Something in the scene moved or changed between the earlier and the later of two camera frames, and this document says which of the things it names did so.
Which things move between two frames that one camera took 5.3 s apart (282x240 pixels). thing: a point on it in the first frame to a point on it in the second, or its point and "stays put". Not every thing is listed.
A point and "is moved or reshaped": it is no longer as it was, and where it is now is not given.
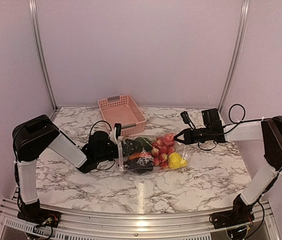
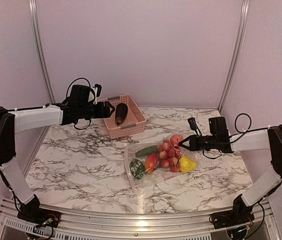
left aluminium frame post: (47, 73) stays put
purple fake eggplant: (133, 165) to (121, 111)
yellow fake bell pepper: (175, 161) to (186, 164)
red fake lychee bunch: (161, 148) to (170, 152)
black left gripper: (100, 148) to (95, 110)
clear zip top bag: (144, 154) is moved or reshaped
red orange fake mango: (134, 156) to (151, 162)
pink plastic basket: (123, 110) stays put
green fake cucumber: (140, 144) to (146, 150)
